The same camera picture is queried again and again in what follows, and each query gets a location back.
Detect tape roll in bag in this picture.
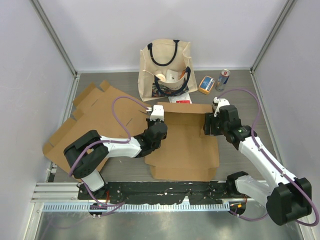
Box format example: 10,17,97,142
154,70,166,82

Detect white box in bag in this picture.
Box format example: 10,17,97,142
165,69,180,83

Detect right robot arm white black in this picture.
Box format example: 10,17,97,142
203,99,312,226

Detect brown cardboard box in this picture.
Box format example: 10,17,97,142
144,102,220,182

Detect white slotted cable duct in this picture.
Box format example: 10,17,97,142
42,201,230,213

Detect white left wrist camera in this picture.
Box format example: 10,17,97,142
146,104,165,122

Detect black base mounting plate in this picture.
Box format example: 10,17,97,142
92,181,246,205

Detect silver blue drink can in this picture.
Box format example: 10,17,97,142
215,69,231,91

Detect white red packet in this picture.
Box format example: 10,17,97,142
168,92,192,104

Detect beige canvas tote bag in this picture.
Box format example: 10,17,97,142
137,38,198,102

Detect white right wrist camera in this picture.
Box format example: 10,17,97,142
212,97,230,118

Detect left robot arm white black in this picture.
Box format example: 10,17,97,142
63,119,168,200

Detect flat spare cardboard blank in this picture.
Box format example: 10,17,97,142
42,80,148,172

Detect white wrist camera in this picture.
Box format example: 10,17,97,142
146,104,165,122
212,97,230,118

